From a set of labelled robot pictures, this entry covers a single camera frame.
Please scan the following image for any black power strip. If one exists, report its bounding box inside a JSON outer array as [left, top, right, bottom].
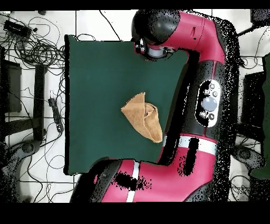
[[47, 97, 64, 133]]

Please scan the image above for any grey curved base foot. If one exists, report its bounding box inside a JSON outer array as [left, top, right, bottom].
[[0, 139, 42, 202], [229, 144, 266, 170]]

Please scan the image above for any black electronics box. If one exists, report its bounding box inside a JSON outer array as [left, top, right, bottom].
[[3, 19, 32, 39]]

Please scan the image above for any dark flat box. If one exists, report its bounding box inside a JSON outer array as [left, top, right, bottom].
[[0, 60, 22, 114], [240, 71, 266, 127]]

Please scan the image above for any black upright bar stand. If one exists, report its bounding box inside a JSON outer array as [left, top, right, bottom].
[[32, 64, 48, 142]]

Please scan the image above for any tan terry towel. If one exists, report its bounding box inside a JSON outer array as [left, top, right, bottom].
[[120, 91, 163, 144]]

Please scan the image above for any dark tripod rod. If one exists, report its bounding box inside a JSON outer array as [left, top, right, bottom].
[[238, 8, 270, 36]]

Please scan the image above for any tangle of black cables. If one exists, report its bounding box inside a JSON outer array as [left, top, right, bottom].
[[0, 12, 66, 70]]

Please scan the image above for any dark green table cloth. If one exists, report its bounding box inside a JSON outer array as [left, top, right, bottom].
[[64, 34, 190, 176]]

